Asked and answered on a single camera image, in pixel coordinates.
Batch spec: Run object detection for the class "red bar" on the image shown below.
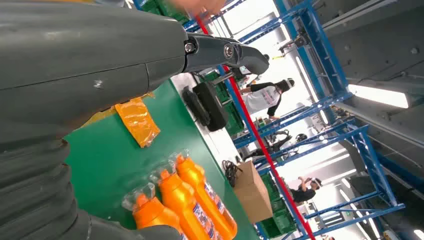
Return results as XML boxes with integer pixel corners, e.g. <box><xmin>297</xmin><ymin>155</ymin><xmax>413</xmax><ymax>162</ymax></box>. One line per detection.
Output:
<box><xmin>193</xmin><ymin>14</ymin><xmax>317</xmax><ymax>240</ymax></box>

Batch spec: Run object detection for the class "brown cardboard box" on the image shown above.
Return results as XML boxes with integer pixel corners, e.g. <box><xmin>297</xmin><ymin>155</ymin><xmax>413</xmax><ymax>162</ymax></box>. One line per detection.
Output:
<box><xmin>233</xmin><ymin>161</ymin><xmax>274</xmax><ymax>225</ymax></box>

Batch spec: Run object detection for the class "black cable bundle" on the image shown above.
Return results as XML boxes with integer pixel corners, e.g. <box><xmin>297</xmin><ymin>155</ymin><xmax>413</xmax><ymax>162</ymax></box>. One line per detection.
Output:
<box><xmin>221</xmin><ymin>159</ymin><xmax>243</xmax><ymax>189</ymax></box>

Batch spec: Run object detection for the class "blue metal rack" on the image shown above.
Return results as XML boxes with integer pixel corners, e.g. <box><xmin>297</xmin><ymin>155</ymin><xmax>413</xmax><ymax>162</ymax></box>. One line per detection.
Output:
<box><xmin>231</xmin><ymin>124</ymin><xmax>407</xmax><ymax>240</ymax></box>
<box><xmin>132</xmin><ymin>0</ymin><xmax>354</xmax><ymax>150</ymax></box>

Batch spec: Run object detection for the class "black carrying case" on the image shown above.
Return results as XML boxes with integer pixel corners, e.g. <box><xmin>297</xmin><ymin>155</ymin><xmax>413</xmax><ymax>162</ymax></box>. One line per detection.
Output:
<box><xmin>193</xmin><ymin>82</ymin><xmax>229</xmax><ymax>132</ymax></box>

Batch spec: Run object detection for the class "person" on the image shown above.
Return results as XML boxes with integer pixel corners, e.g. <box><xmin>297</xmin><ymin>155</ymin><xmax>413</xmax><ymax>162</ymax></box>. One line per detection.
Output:
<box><xmin>243</xmin><ymin>77</ymin><xmax>296</xmax><ymax>121</ymax></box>
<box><xmin>172</xmin><ymin>0</ymin><xmax>226</xmax><ymax>17</ymax></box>
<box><xmin>290</xmin><ymin>176</ymin><xmax>323</xmax><ymax>205</ymax></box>

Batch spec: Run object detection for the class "yellow taped cardboard sheet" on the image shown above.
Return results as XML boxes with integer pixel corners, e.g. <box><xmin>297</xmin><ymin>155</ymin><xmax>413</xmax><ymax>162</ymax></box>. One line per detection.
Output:
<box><xmin>81</xmin><ymin>92</ymin><xmax>162</xmax><ymax>149</ymax></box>

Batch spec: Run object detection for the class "ceiling light strip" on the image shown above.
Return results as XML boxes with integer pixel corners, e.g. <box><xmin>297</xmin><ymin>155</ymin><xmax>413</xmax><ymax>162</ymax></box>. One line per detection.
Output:
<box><xmin>347</xmin><ymin>84</ymin><xmax>410</xmax><ymax>109</ymax></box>

